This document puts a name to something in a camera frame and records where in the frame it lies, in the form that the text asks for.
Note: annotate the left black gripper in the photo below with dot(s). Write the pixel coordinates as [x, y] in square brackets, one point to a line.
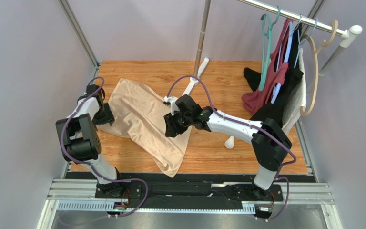
[108, 117]

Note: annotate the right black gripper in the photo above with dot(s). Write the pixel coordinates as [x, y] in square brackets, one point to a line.
[174, 123]

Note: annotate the beige cloth napkin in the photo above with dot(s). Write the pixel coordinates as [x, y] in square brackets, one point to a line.
[138, 113]

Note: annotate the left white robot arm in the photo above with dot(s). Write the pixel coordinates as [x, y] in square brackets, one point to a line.
[80, 143]

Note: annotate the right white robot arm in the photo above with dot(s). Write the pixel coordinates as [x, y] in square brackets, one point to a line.
[270, 144]

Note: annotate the white plastic spoon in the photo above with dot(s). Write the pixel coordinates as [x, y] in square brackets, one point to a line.
[229, 143]

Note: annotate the maroon shirt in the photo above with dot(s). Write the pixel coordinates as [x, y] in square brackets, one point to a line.
[254, 100]

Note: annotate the black garment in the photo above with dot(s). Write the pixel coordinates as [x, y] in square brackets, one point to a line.
[275, 111]

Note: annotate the teal plastic hanger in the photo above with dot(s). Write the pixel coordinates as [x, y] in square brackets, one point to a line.
[267, 27]

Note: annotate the white towel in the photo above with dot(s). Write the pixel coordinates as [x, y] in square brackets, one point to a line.
[297, 99]

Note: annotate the light blue hanger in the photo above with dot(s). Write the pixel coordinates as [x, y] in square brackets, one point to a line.
[286, 54]

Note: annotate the beige wooden hanger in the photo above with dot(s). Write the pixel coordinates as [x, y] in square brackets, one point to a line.
[305, 111]

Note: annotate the metal clothes rack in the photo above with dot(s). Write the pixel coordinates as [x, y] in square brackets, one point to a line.
[348, 36]

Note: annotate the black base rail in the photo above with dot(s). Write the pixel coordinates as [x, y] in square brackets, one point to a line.
[184, 191]

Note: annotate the aluminium frame post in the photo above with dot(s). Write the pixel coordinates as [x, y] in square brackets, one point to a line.
[66, 7]

